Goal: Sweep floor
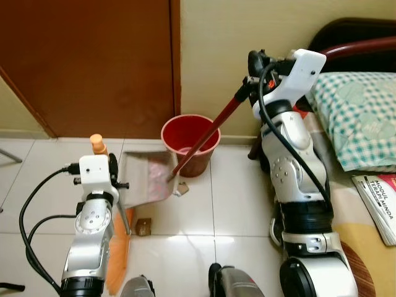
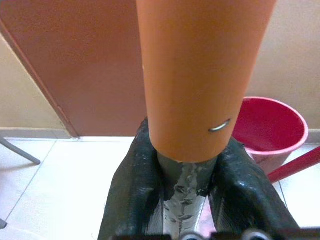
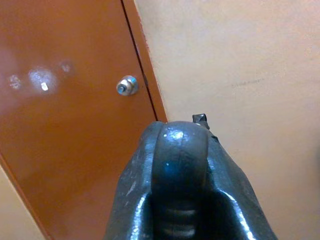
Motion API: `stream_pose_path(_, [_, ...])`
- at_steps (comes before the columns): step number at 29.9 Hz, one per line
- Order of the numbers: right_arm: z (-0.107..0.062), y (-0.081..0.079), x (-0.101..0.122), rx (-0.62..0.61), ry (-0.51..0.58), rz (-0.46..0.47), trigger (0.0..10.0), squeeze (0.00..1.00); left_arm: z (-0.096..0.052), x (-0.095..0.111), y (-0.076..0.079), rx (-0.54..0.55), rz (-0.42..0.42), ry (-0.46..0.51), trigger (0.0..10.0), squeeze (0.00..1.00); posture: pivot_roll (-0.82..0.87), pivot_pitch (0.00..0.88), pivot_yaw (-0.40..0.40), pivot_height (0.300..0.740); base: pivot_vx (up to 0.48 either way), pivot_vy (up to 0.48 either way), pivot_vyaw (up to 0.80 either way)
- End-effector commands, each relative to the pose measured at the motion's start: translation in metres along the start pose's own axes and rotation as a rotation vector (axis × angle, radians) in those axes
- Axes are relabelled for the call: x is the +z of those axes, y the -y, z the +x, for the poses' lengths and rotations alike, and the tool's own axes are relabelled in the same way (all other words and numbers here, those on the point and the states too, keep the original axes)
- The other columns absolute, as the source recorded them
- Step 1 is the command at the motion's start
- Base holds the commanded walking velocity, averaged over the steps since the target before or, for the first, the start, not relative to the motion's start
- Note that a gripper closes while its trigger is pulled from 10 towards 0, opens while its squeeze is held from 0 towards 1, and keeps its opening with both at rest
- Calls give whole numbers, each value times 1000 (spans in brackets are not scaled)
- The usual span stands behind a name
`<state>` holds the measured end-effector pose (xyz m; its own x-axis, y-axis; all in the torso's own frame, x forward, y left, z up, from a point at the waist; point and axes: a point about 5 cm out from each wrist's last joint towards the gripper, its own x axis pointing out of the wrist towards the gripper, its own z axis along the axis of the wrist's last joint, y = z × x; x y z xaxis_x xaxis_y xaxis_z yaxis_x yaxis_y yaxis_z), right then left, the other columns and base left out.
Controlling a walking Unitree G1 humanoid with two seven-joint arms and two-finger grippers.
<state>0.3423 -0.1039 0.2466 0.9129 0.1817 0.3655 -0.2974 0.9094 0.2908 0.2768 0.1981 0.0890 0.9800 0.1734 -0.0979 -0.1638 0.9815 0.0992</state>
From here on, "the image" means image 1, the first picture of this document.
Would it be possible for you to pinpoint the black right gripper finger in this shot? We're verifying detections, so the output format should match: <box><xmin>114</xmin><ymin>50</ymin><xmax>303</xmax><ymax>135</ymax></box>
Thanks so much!
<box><xmin>238</xmin><ymin>75</ymin><xmax>258</xmax><ymax>101</ymax></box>

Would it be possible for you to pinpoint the grey dustpan with red handle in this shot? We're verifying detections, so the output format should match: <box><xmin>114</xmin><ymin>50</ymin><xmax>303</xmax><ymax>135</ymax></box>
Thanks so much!
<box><xmin>117</xmin><ymin>84</ymin><xmax>252</xmax><ymax>209</ymax></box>

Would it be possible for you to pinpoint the orange broom with silver handle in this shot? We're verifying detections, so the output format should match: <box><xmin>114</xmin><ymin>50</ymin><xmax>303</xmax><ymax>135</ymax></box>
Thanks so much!
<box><xmin>89</xmin><ymin>134</ymin><xmax>134</xmax><ymax>296</ymax></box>

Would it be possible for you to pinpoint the small brown debris block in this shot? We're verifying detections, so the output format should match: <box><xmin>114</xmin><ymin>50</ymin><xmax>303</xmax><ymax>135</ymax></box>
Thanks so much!
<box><xmin>136</xmin><ymin>217</ymin><xmax>153</xmax><ymax>238</ymax></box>

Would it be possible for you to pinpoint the white crumpled paper scrap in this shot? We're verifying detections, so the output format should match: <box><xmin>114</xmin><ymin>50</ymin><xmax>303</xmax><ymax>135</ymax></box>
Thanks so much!
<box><xmin>174</xmin><ymin>181</ymin><xmax>190</xmax><ymax>198</ymax></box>

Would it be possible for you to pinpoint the red plastic bucket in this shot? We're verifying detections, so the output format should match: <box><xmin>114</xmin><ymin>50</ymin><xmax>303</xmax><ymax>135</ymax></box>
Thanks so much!
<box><xmin>160</xmin><ymin>114</ymin><xmax>222</xmax><ymax>179</ymax></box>

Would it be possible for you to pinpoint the black headboard panel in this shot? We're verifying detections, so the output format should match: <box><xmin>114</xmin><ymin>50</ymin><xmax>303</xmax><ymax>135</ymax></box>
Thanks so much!
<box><xmin>308</xmin><ymin>17</ymin><xmax>396</xmax><ymax>74</ymax></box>

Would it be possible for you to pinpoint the grey left robot leg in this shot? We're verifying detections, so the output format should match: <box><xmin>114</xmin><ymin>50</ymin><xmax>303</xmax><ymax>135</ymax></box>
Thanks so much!
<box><xmin>120</xmin><ymin>275</ymin><xmax>156</xmax><ymax>297</ymax></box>

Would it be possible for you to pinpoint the grey robot leg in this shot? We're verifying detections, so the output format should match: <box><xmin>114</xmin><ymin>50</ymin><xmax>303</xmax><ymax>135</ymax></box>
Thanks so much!
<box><xmin>207</xmin><ymin>262</ymin><xmax>249</xmax><ymax>297</ymax></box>
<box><xmin>120</xmin><ymin>275</ymin><xmax>156</xmax><ymax>297</ymax></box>

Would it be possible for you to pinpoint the grey metal furniture leg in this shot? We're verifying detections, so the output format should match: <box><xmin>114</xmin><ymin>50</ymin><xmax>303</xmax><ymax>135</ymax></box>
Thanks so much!
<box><xmin>0</xmin><ymin>148</ymin><xmax>23</xmax><ymax>164</ymax></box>

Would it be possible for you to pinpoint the brown wooden door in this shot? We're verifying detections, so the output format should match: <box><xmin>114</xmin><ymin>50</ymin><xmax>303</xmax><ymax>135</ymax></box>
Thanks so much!
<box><xmin>0</xmin><ymin>0</ymin><xmax>182</xmax><ymax>139</ymax></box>

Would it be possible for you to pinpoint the white and red book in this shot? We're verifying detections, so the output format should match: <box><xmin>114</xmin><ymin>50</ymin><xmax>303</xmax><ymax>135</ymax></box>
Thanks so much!
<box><xmin>352</xmin><ymin>174</ymin><xmax>396</xmax><ymax>248</ymax></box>

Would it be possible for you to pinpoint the green checked pillow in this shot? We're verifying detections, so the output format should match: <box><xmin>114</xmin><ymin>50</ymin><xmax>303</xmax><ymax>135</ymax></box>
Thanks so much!
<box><xmin>308</xmin><ymin>72</ymin><xmax>396</xmax><ymax>173</ymax></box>

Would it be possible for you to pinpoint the grey right robot leg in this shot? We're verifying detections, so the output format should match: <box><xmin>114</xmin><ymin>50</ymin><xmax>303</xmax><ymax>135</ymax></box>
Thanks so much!
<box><xmin>207</xmin><ymin>262</ymin><xmax>249</xmax><ymax>297</ymax></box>

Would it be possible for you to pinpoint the yellow patterned bed sheet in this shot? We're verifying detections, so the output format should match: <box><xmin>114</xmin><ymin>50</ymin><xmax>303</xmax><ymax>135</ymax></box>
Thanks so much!
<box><xmin>296</xmin><ymin>110</ymin><xmax>396</xmax><ymax>297</ymax></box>

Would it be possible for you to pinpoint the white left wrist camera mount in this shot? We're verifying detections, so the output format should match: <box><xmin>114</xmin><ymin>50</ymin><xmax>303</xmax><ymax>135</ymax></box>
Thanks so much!
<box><xmin>78</xmin><ymin>154</ymin><xmax>113</xmax><ymax>200</ymax></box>

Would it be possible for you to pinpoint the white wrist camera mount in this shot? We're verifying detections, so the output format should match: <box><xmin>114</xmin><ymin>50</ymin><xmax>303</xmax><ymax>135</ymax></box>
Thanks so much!
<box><xmin>271</xmin><ymin>49</ymin><xmax>327</xmax><ymax>119</ymax></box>
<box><xmin>78</xmin><ymin>154</ymin><xmax>113</xmax><ymax>200</ymax></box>

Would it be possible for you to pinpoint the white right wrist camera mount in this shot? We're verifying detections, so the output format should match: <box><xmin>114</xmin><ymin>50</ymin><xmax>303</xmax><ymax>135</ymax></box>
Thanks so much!
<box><xmin>271</xmin><ymin>49</ymin><xmax>327</xmax><ymax>119</ymax></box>

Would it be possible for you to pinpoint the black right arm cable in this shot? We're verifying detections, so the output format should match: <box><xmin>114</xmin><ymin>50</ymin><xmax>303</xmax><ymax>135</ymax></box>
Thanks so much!
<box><xmin>258</xmin><ymin>61</ymin><xmax>333</xmax><ymax>209</ymax></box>

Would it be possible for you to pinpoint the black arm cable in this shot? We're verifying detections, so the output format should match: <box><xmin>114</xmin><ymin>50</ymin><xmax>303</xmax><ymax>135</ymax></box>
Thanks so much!
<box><xmin>258</xmin><ymin>61</ymin><xmax>333</xmax><ymax>209</ymax></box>
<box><xmin>18</xmin><ymin>163</ymin><xmax>82</xmax><ymax>293</ymax></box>

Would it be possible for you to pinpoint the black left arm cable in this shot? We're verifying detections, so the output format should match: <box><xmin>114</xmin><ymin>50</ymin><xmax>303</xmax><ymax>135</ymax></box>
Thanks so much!
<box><xmin>18</xmin><ymin>163</ymin><xmax>82</xmax><ymax>293</ymax></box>

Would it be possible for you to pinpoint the dark red bed frame tube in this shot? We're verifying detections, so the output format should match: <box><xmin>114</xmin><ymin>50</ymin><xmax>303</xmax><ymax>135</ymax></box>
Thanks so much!
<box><xmin>247</xmin><ymin>36</ymin><xmax>396</xmax><ymax>163</ymax></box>

